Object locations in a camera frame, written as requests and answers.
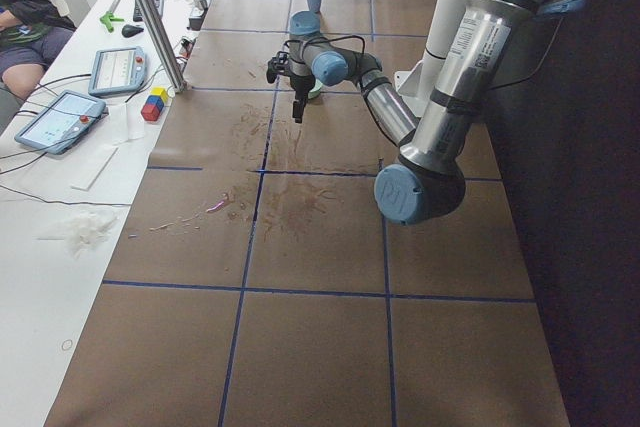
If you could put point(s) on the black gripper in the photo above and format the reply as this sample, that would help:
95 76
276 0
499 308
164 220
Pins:
300 83

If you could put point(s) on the light green bowl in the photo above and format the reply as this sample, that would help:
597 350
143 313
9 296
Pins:
316 90

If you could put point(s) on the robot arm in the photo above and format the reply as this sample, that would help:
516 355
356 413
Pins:
428 111

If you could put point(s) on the silver metal cup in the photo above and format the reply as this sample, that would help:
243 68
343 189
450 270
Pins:
201 4

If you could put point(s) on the yellow block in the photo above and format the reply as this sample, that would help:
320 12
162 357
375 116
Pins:
160 92

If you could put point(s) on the red block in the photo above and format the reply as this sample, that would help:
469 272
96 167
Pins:
157 102

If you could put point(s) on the far teach pendant tablet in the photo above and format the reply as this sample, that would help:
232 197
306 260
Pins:
117 71

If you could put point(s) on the teach pendant tablet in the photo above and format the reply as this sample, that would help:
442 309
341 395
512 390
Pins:
62 124
117 71

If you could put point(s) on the black computer mouse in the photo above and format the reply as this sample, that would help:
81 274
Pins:
129 31

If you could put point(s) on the green plastic tool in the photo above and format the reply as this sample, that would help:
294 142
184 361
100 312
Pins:
108 19

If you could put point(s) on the white flat board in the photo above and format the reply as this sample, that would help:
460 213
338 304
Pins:
92 167

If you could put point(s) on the near teach pendant tablet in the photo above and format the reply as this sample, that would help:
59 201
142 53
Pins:
62 124

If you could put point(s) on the crumpled white tissue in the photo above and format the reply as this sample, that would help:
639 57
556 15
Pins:
81 231

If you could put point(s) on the seated person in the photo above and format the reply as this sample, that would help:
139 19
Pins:
33 34

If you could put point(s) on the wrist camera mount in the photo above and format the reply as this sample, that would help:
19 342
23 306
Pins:
278 66

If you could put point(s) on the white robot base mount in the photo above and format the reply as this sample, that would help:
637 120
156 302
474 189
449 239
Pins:
415 86

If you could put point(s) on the aluminium frame post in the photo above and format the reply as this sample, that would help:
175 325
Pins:
162 44

